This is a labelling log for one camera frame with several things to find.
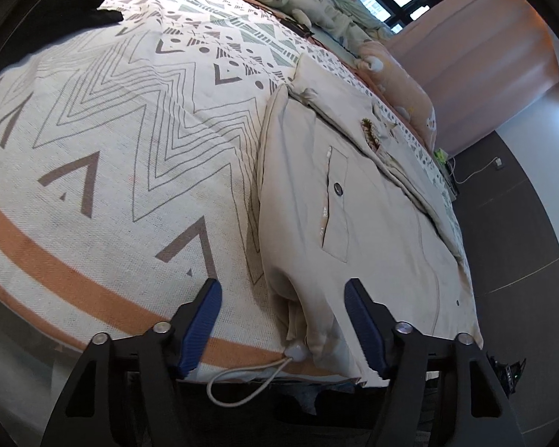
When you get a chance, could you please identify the white charger cable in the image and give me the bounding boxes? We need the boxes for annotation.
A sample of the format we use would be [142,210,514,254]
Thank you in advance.
[452,161,497,186]

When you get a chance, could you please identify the pink curtain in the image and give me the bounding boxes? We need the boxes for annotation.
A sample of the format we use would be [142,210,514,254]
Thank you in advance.
[382,0,559,156]

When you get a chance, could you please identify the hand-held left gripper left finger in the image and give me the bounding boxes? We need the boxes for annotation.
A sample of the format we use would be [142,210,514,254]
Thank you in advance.
[40,278,224,447]

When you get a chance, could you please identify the white nightstand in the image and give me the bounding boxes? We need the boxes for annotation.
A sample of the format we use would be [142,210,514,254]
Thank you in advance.
[433,146,459,201]

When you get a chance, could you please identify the crumpled light bedding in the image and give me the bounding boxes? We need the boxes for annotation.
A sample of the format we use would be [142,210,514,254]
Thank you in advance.
[317,0,397,57]

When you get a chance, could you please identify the beige jacket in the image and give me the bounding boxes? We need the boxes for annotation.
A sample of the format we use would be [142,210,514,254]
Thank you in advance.
[207,53,485,406]

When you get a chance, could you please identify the patterned geometric blanket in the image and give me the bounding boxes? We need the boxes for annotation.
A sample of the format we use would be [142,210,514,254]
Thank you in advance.
[0,0,476,383]

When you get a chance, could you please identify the black cable on bed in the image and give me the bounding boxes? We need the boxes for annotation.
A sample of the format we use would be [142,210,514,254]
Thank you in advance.
[279,16,315,39]

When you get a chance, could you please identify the black folded clothes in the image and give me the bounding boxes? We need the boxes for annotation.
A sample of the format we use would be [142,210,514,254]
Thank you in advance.
[9,0,126,57]

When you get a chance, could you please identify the peach printed pillow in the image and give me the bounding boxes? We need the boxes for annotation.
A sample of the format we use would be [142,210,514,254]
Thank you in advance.
[356,39,439,150]

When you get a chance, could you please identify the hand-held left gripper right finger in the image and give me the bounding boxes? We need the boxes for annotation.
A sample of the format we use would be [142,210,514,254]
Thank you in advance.
[344,278,527,447]

